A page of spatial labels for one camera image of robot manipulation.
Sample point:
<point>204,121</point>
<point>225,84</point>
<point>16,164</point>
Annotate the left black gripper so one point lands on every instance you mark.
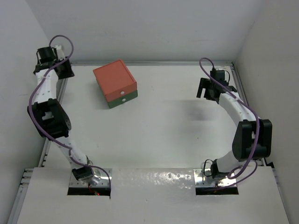
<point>69,73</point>

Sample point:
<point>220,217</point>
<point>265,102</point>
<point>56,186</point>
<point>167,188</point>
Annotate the white front cover board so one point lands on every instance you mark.
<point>151,196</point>

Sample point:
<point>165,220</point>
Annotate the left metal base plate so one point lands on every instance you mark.
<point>99,179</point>

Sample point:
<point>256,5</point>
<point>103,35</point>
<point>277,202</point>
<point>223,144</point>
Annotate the aluminium table frame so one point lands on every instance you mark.
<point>165,127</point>

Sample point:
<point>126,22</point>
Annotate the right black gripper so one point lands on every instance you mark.
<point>205,83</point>

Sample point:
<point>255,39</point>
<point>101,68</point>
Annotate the metal base plate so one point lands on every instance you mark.
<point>99,179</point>
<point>203,179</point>

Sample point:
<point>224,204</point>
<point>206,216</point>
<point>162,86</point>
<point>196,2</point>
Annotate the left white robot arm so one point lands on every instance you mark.
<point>47,114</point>

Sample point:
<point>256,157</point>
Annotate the orange top drawer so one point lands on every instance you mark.
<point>116,90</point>

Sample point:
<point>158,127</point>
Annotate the orange drawer cabinet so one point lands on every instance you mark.
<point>115,72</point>

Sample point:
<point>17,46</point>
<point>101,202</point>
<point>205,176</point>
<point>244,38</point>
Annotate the green bottom drawer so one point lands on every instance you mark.
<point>123,99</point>

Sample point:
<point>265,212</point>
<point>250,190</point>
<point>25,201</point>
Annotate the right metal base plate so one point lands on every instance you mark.
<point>203,179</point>

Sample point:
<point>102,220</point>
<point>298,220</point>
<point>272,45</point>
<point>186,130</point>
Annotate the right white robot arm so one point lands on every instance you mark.
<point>253,136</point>

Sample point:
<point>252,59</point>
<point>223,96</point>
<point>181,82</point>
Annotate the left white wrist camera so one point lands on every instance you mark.
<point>60,52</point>

